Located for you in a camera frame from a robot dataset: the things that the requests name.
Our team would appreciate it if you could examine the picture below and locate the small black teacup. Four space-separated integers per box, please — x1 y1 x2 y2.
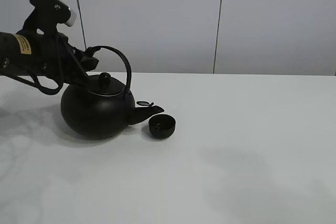
149 114 176 140

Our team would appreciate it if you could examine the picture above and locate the wrist camera with white cap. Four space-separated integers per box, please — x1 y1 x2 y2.
22 0 77 35

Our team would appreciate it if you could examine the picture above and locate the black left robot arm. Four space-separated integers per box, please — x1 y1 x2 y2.
1 30 99 86

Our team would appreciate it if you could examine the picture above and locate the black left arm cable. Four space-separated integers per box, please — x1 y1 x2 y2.
0 37 69 96

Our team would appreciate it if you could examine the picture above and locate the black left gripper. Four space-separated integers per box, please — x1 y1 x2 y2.
33 33 100 87

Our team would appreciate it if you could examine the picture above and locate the black cast iron teapot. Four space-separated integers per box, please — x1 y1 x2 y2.
60 46 164 140

